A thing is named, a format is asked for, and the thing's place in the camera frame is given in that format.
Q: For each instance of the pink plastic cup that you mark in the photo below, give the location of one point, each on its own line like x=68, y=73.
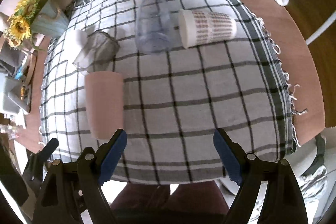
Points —
x=104, y=103

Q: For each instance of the white curved floor lamp pole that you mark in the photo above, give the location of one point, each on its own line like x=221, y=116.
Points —
x=331, y=19

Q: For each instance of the checkered grey white tablecloth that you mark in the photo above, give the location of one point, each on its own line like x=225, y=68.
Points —
x=174, y=101

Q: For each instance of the cluttered side shelf items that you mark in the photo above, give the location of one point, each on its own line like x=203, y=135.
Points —
x=17, y=69

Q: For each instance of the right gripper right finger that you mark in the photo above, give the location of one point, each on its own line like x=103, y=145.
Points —
x=245, y=172

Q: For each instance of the white plastic cup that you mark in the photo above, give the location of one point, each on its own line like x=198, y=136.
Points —
x=76, y=39

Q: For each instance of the teal ribbed flower pot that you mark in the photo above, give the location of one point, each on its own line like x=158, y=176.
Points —
x=50, y=21

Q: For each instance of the smoky grey transparent cup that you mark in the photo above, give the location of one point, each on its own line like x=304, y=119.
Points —
x=96, y=53

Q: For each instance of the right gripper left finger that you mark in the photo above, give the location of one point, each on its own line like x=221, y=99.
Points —
x=94, y=168

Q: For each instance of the clear bluish plastic cup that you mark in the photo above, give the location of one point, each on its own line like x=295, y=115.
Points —
x=153, y=27

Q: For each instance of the artificial sunflower bouquet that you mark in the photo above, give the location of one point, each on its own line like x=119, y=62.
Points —
x=19, y=28

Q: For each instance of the houndstooth patterned paper cup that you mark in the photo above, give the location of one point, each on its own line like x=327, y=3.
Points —
x=198, y=27

